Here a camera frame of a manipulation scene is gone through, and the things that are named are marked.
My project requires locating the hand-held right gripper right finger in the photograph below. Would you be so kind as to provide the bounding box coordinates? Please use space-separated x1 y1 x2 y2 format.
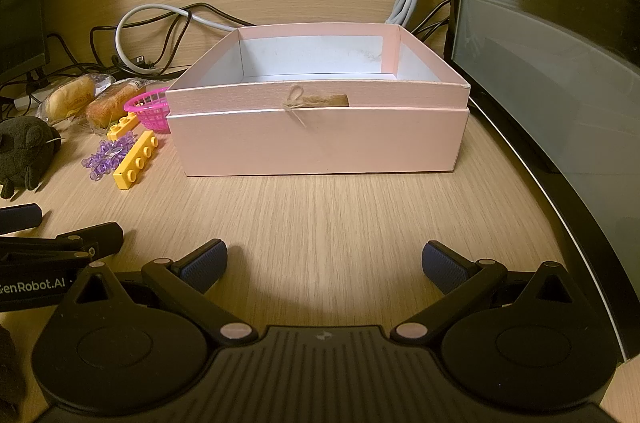
390 240 582 347

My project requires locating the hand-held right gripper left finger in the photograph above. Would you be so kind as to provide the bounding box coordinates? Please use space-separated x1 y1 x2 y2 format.
62 239 259 347

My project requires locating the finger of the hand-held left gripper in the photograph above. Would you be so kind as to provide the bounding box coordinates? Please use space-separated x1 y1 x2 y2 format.
0 223 124 272
0 203 44 235

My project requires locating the dark plush toy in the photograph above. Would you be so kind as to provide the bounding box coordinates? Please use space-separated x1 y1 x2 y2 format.
0 115 66 200

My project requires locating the purple crystal snowflake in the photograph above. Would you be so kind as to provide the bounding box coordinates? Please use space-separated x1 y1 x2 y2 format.
81 134 139 180

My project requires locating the long yellow toy brick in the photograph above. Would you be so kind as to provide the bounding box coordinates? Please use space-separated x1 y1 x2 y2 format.
113 130 161 190

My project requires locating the short yellow toy brick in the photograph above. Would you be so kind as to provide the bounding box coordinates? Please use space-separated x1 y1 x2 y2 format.
106 112 140 142

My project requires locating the packaged bread roll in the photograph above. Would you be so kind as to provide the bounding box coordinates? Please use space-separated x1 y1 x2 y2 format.
37 74 109 122
86 79 147 136

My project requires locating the pink plastic basket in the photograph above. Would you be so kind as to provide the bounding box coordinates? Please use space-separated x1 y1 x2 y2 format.
124 87 172 134

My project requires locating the pink cardboard box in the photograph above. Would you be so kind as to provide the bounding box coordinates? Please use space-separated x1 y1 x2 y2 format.
166 23 471 178

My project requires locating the glass-sided computer case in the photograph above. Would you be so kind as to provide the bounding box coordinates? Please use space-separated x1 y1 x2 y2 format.
442 0 640 365

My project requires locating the looped grey cable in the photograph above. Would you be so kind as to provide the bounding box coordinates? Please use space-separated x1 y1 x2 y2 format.
115 3 251 76

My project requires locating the black cable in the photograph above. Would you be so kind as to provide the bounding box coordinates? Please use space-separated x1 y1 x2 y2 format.
90 2 256 74
400 0 454 44

